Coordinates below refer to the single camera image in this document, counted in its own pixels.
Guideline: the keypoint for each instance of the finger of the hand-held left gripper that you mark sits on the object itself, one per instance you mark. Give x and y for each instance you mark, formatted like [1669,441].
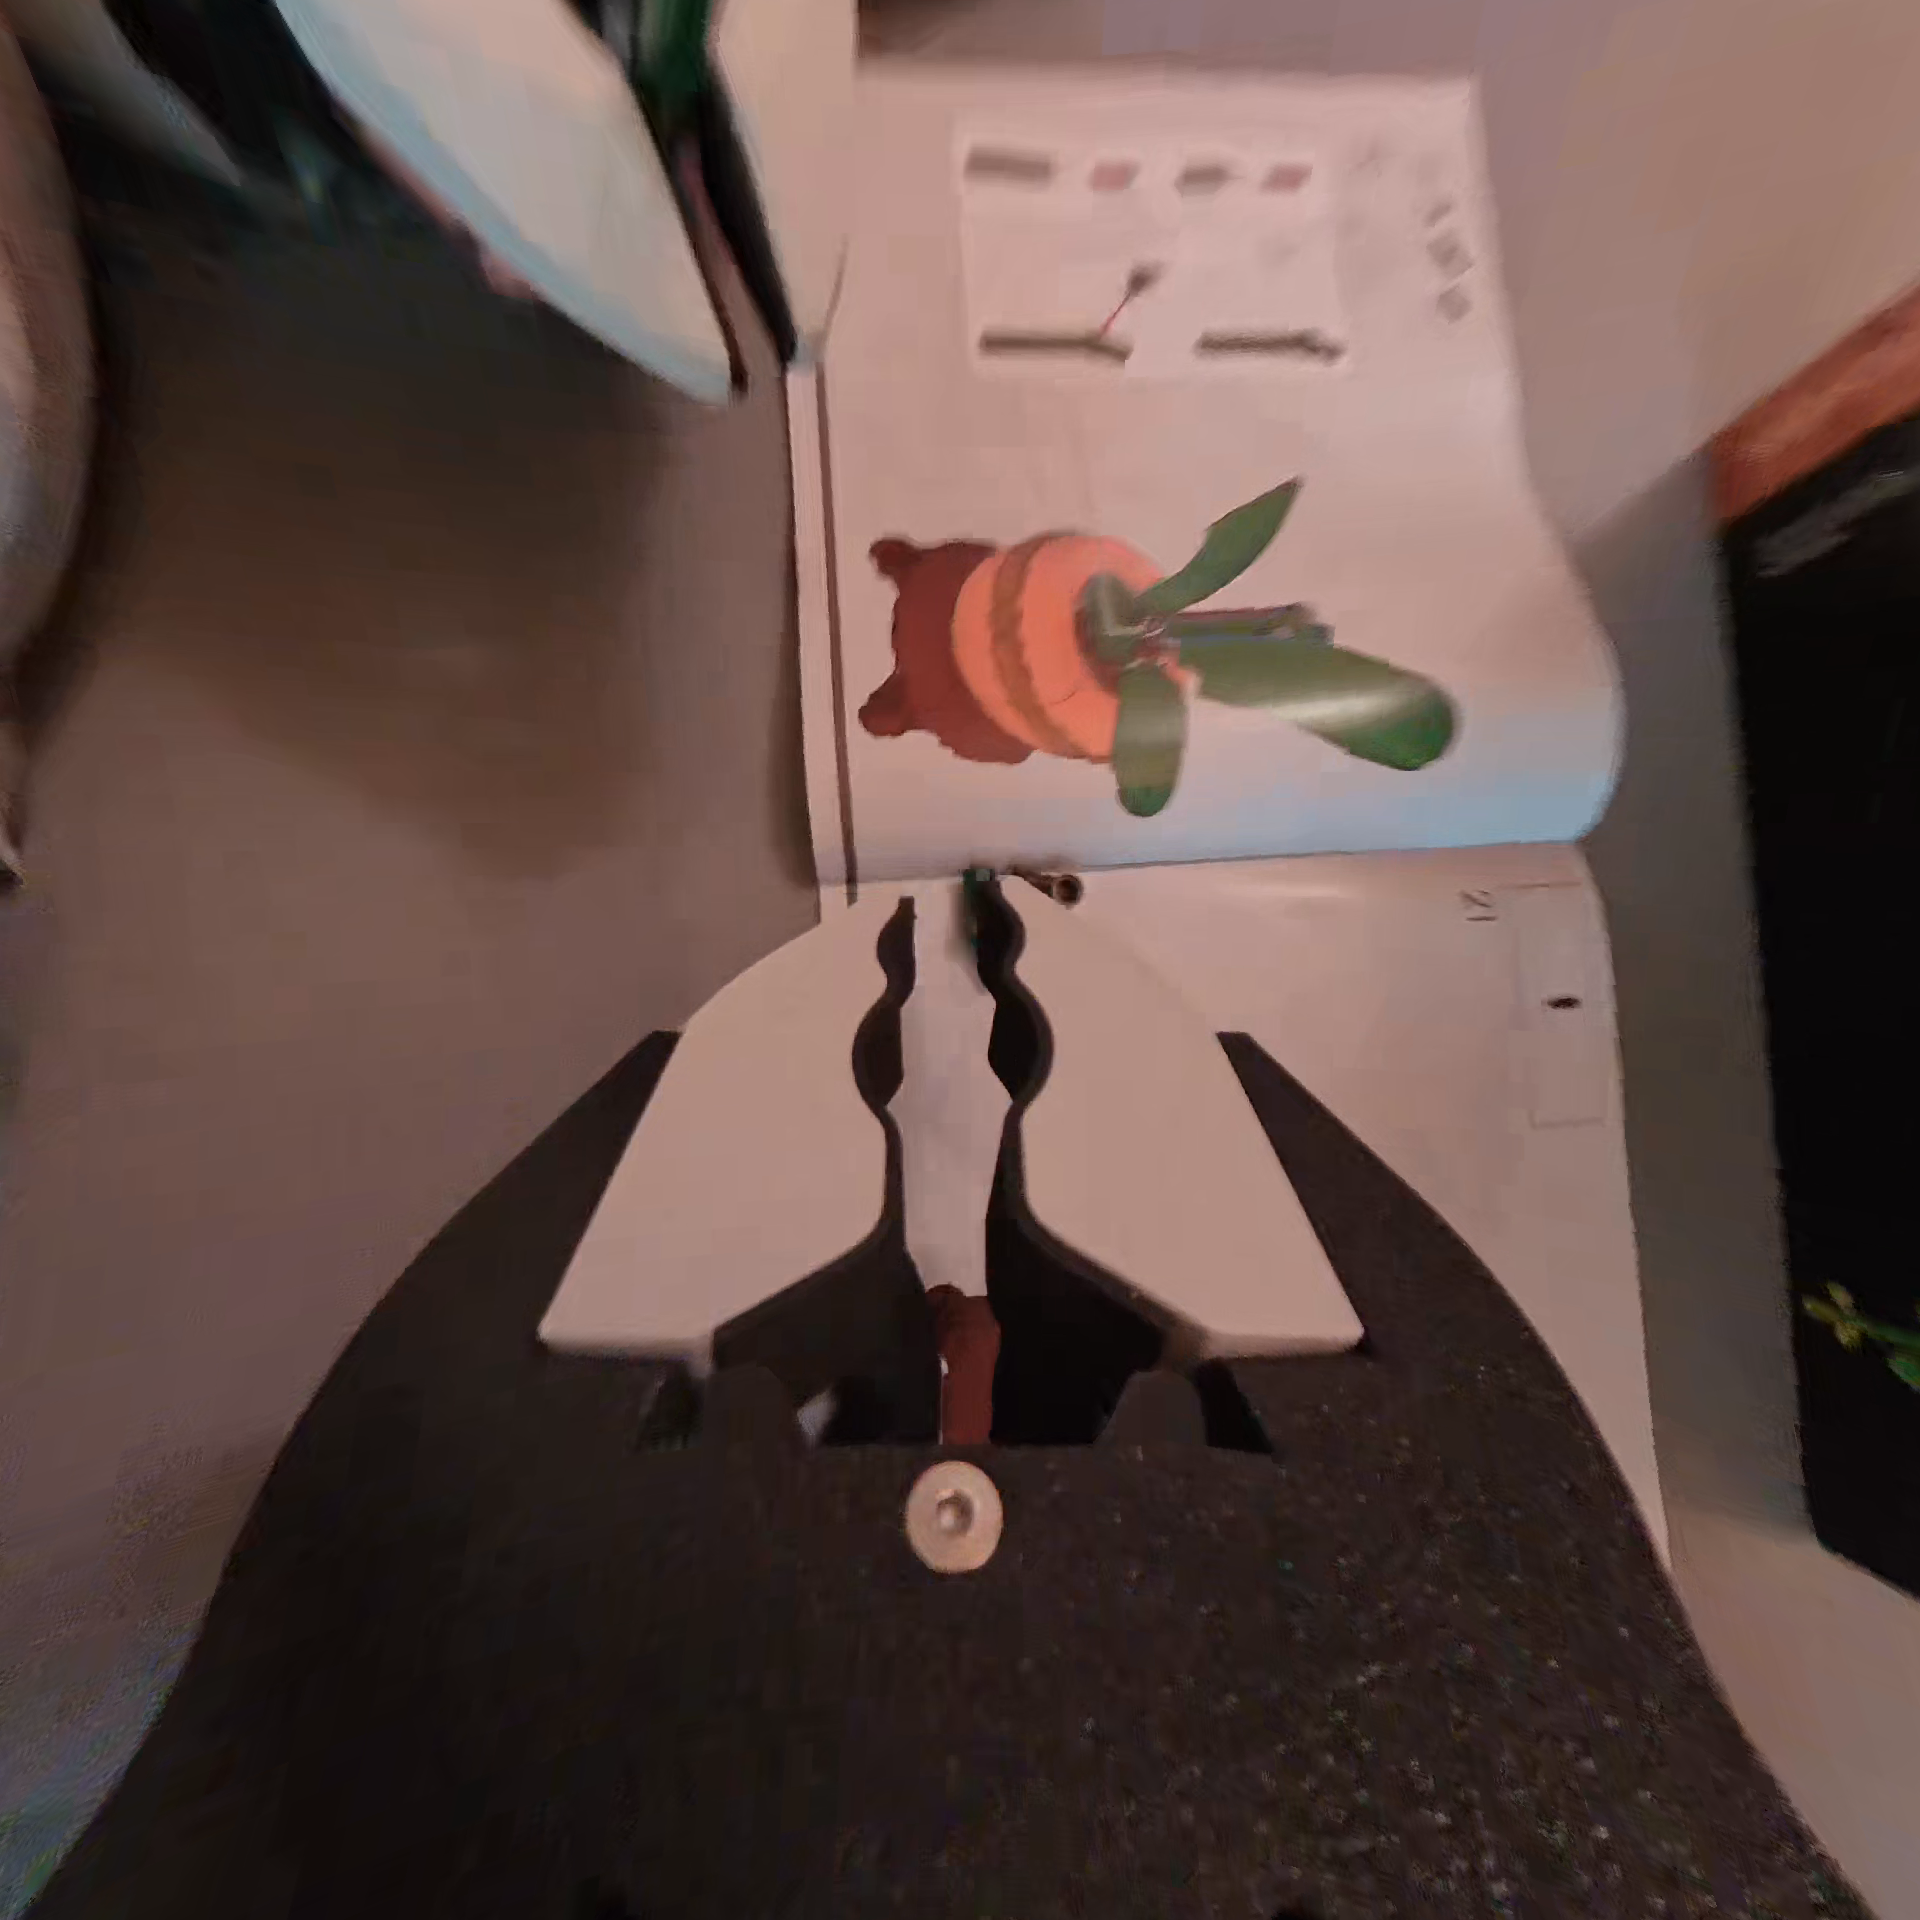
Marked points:
[797,148]
[525,164]

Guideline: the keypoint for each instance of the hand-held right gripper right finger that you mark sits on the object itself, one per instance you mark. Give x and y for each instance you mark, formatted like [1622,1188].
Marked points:
[1171,1200]

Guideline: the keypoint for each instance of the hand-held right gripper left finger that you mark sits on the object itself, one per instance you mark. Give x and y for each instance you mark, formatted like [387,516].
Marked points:
[720,1200]

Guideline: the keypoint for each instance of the reddish brown toy piece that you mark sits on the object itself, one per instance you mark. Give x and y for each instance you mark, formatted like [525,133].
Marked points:
[964,1349]

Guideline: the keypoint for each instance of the small green toy piece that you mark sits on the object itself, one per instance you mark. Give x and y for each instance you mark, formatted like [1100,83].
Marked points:
[984,896]

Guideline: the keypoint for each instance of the toy instruction booklet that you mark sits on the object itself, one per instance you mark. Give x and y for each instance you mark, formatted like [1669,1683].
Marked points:
[1201,420]

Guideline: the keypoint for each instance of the black and brown toy box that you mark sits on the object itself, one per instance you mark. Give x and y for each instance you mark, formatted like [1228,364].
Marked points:
[1829,900]

